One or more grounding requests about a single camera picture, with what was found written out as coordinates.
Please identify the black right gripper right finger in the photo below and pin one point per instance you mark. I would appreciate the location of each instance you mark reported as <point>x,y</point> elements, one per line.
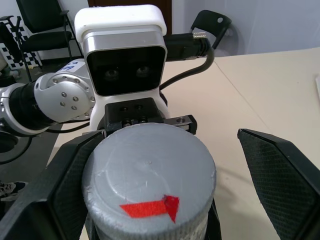
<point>282,180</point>

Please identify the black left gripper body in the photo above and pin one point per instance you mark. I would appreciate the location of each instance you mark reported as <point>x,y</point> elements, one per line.
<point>135,112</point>

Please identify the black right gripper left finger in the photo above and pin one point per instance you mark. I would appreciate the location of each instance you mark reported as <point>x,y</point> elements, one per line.
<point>37,200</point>

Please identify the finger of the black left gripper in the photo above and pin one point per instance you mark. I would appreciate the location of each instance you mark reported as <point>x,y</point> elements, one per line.
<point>216,222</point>
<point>90,230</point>

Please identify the jar with gray tape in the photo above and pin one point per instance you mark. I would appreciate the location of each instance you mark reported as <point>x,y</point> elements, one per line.
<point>150,235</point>

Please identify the gray jar lid red arrow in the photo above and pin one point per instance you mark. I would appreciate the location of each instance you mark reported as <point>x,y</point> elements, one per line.
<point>150,172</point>

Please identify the gray sneaker shoe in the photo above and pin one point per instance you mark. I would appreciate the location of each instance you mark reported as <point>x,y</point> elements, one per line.
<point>11,190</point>

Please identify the black chair back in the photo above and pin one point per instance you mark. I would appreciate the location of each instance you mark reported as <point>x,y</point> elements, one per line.
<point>210,22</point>

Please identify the black office chair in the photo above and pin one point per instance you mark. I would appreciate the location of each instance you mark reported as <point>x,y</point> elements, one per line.
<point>42,30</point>

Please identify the black white checkerboard panel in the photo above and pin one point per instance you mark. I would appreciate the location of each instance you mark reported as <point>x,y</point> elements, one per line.
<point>15,50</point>

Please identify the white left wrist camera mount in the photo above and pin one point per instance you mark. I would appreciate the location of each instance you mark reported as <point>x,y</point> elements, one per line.
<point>120,50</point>

